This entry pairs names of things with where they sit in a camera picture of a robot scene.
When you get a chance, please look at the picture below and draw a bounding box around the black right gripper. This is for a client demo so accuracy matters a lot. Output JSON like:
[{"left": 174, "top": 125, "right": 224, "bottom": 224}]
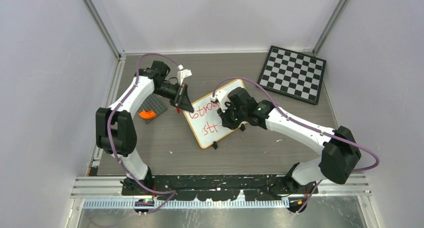
[{"left": 217, "top": 100, "right": 247, "bottom": 130}]

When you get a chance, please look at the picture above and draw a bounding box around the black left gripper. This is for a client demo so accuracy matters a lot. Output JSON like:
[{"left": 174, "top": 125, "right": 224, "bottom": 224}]
[{"left": 152, "top": 82, "right": 194, "bottom": 113}]

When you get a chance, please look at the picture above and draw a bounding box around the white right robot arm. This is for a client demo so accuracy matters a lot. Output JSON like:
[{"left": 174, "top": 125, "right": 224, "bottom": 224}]
[{"left": 210, "top": 87, "right": 362, "bottom": 193}]

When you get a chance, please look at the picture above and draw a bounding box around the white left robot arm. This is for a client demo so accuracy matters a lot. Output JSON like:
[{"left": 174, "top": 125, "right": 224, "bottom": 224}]
[{"left": 95, "top": 60, "right": 194, "bottom": 195}]

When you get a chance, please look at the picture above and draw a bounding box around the grey studded building plate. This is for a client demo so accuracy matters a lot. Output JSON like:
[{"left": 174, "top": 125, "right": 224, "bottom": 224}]
[{"left": 137, "top": 94, "right": 168, "bottom": 124}]

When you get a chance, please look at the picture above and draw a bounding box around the orange curved block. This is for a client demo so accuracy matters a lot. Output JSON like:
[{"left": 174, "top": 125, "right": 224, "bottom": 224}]
[{"left": 138, "top": 109, "right": 158, "bottom": 121}]

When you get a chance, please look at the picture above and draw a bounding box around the black white checkerboard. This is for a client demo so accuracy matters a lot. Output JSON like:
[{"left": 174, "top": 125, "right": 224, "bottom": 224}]
[{"left": 257, "top": 45, "right": 327, "bottom": 105}]

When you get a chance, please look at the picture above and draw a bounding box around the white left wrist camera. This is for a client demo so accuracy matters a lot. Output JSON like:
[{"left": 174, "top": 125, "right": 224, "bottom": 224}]
[{"left": 176, "top": 64, "right": 192, "bottom": 86}]

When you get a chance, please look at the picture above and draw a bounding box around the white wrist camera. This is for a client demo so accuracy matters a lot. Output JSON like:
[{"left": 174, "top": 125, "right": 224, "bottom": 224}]
[
  {"left": 176, "top": 64, "right": 192, "bottom": 86},
  {"left": 210, "top": 89, "right": 231, "bottom": 112}
]

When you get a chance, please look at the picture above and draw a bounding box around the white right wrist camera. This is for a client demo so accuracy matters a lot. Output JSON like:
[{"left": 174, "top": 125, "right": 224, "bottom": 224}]
[{"left": 210, "top": 89, "right": 231, "bottom": 112}]

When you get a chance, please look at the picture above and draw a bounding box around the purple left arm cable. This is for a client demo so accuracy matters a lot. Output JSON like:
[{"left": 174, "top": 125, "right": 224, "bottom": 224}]
[{"left": 106, "top": 52, "right": 185, "bottom": 215}]

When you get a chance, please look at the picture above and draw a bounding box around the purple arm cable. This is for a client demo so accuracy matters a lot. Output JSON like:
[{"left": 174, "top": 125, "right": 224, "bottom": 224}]
[
  {"left": 211, "top": 77, "right": 381, "bottom": 215},
  {"left": 106, "top": 52, "right": 185, "bottom": 215}
]

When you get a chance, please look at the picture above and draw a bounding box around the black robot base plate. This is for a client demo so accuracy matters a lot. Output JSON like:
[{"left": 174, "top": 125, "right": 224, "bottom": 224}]
[{"left": 121, "top": 174, "right": 318, "bottom": 203}]

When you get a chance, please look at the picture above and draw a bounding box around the aluminium rail frame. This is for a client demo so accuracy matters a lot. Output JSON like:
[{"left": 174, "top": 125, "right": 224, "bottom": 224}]
[{"left": 71, "top": 173, "right": 372, "bottom": 210}]

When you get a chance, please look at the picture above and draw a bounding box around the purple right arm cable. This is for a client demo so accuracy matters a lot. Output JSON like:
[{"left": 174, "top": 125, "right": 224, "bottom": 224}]
[{"left": 211, "top": 77, "right": 381, "bottom": 215}]

